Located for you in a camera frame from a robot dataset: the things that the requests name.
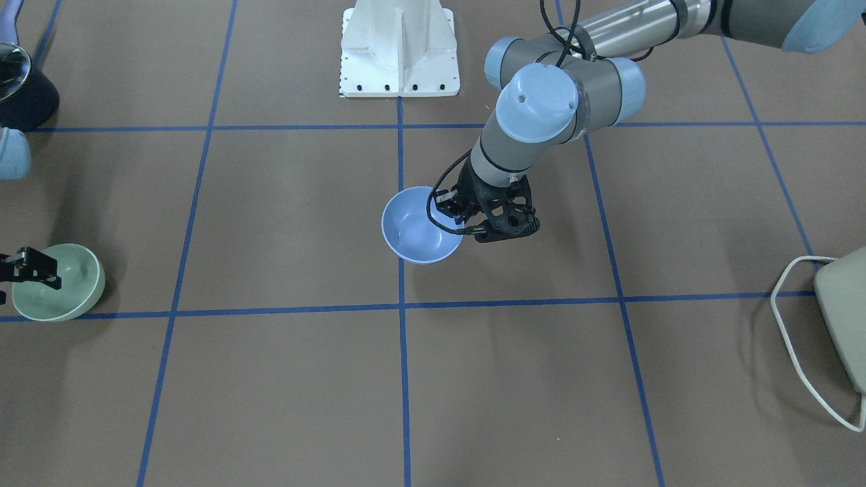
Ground brown paper table mat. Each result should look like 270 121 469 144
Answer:
2 1 864 486

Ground green bowl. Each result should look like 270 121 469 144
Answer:
12 243 106 323

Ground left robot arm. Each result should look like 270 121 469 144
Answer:
424 1 864 237

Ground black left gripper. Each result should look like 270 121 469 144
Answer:
433 164 514 220

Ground blue bowl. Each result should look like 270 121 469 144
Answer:
381 186 463 264

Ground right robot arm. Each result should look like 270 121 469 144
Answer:
1 129 62 290

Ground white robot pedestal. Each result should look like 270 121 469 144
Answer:
338 1 461 98

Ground dark blue saucepan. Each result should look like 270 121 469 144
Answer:
1 1 60 133

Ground cream toaster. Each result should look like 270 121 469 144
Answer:
814 248 865 394

